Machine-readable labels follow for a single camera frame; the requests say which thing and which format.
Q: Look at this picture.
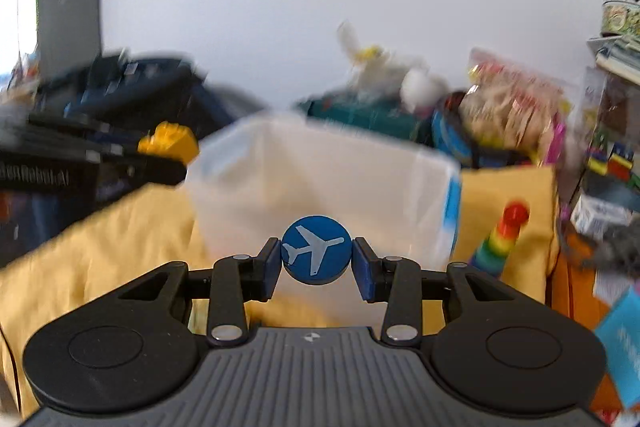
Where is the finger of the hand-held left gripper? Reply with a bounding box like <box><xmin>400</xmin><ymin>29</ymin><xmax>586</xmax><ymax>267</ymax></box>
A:
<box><xmin>87</xmin><ymin>153</ymin><xmax>189</xmax><ymax>188</ymax></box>
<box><xmin>27</xmin><ymin>113</ymin><xmax>152</xmax><ymax>156</ymax></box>

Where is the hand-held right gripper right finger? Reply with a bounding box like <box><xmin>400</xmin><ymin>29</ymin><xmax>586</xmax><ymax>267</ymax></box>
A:
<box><xmin>352</xmin><ymin>237</ymin><xmax>521</xmax><ymax>345</ymax></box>

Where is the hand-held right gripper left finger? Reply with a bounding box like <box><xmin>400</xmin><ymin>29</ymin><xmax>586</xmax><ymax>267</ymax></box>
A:
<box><xmin>117</xmin><ymin>237</ymin><xmax>282</xmax><ymax>348</ymax></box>

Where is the square yellow building brick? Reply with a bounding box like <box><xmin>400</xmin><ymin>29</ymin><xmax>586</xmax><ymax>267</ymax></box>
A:
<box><xmin>137</xmin><ymin>122</ymin><xmax>200</xmax><ymax>165</ymax></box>

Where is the blue round airplane disc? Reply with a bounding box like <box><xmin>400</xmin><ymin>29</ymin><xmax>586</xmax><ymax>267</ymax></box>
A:
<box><xmin>281</xmin><ymin>214</ymin><xmax>348</xmax><ymax>286</ymax></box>

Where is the translucent white plastic bin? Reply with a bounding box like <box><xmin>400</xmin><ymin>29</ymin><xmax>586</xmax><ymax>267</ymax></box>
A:
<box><xmin>185</xmin><ymin>112</ymin><xmax>463</xmax><ymax>328</ymax></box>

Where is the yellow cloth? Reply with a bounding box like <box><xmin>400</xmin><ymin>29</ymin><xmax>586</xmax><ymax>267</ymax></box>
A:
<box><xmin>0</xmin><ymin>164</ymin><xmax>561</xmax><ymax>427</ymax></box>

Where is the dark blue bag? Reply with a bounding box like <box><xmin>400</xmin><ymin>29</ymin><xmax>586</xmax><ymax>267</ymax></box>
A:
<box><xmin>35</xmin><ymin>52</ymin><xmax>266</xmax><ymax>188</ymax></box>

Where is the grey cabinet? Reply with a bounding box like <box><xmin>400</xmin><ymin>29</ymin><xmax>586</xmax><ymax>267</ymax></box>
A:
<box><xmin>36</xmin><ymin>0</ymin><xmax>103</xmax><ymax>72</ymax></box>

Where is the teal cardboard box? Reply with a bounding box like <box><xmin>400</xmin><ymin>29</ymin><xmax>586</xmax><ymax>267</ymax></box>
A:
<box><xmin>297</xmin><ymin>94</ymin><xmax>431</xmax><ymax>148</ymax></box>

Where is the blue round container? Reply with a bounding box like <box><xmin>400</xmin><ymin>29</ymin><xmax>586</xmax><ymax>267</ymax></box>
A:
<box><xmin>431</xmin><ymin>92</ymin><xmax>531</xmax><ymax>170</ymax></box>

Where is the white plush toy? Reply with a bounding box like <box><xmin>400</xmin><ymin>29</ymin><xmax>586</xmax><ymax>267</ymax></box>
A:
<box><xmin>337</xmin><ymin>22</ymin><xmax>451</xmax><ymax>112</ymax></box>

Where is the orange flat box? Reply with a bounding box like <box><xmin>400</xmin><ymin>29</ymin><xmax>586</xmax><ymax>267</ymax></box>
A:
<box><xmin>550</xmin><ymin>232</ymin><xmax>626</xmax><ymax>413</ymax></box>

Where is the clear snack bag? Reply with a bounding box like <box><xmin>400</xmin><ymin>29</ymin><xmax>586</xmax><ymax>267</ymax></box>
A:
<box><xmin>460</xmin><ymin>48</ymin><xmax>573</xmax><ymax>168</ymax></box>

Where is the grey fuzzy cloth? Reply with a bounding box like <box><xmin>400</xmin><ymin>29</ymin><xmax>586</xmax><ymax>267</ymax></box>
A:
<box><xmin>585</xmin><ymin>227</ymin><xmax>640</xmax><ymax>275</ymax></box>

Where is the blue printed card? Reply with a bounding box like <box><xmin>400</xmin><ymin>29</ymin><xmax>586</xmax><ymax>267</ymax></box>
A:
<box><xmin>592</xmin><ymin>287</ymin><xmax>640</xmax><ymax>410</ymax></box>

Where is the colourful block set box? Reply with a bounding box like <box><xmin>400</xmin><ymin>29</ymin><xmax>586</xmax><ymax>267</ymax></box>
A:
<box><xmin>585</xmin><ymin>132</ymin><xmax>640</xmax><ymax>188</ymax></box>

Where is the stack of books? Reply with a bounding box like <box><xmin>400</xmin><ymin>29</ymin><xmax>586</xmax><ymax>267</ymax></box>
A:
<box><xmin>587</xmin><ymin>34</ymin><xmax>640</xmax><ymax>75</ymax></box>

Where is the patterned round tin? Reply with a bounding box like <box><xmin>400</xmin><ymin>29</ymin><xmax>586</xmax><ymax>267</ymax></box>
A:
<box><xmin>600</xmin><ymin>0</ymin><xmax>640</xmax><ymax>38</ymax></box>

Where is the rainbow ring stacking toy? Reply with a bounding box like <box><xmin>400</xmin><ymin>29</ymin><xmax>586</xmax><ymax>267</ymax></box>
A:
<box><xmin>467</xmin><ymin>202</ymin><xmax>531</xmax><ymax>278</ymax></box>

